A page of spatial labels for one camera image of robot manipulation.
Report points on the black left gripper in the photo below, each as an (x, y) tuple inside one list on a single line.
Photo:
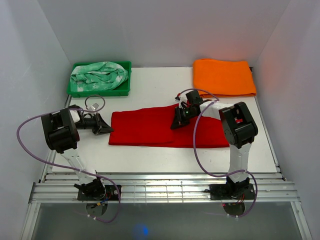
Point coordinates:
[(101, 127)]

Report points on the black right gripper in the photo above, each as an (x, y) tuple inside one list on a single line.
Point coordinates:
[(178, 120)]

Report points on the red trousers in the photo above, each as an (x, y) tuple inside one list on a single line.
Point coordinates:
[(151, 127)]

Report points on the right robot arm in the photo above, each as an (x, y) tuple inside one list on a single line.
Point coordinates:
[(239, 129)]

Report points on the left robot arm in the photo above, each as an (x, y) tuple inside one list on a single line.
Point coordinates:
[(61, 135)]

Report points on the green white patterned trousers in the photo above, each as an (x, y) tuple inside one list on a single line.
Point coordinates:
[(99, 76)]

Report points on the folded orange trousers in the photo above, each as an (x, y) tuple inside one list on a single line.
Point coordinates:
[(224, 79)]

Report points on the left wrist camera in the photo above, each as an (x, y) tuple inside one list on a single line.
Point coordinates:
[(94, 107)]

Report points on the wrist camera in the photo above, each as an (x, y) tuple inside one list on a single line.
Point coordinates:
[(182, 101), (94, 107)]

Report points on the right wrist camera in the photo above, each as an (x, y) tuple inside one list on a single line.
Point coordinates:
[(182, 101)]

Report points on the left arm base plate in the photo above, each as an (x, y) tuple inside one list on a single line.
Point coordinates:
[(110, 193)]

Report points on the aluminium frame rail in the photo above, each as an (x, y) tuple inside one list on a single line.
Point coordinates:
[(56, 186)]

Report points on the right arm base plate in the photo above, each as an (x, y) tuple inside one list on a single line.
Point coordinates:
[(225, 192)]

